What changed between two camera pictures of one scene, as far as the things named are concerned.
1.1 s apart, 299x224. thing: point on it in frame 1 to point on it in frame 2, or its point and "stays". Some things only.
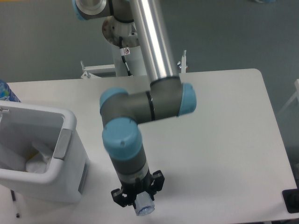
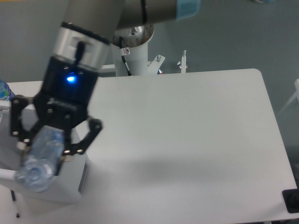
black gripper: (153, 183) to (66, 97)
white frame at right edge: (295, 96) stays
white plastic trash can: (42, 157) stays
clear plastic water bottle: (144, 204) to (35, 173)
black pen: (14, 198) stays
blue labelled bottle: (6, 94) stays
